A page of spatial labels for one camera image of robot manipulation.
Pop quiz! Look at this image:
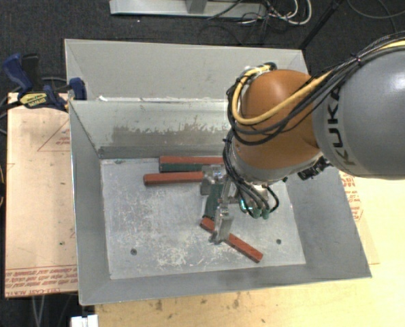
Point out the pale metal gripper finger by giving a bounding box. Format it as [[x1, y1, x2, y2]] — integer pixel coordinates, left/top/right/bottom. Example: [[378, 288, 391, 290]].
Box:
[[208, 205, 228, 245], [220, 216, 235, 244]]

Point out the grey metal bin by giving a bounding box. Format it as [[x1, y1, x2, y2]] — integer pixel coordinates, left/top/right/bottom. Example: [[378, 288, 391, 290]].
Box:
[[64, 38, 373, 307]]

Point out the dark green flat block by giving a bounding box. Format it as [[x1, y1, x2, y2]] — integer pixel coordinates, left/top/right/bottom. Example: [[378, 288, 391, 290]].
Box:
[[203, 182, 224, 220], [159, 163, 210, 174]]

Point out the red-brown flat block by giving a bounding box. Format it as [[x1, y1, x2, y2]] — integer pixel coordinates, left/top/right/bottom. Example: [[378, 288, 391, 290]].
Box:
[[199, 216, 264, 264], [159, 155, 225, 166], [143, 171, 205, 187]]

